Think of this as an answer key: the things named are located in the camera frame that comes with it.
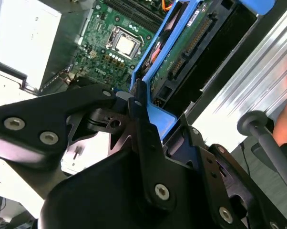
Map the hard disk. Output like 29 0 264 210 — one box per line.
129 0 277 144

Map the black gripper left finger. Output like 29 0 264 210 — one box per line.
0 79 177 212

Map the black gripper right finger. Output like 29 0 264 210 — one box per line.
178 114 287 229

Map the round black hand tool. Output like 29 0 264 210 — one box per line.
236 111 287 198

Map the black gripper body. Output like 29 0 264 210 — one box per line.
37 149 230 229

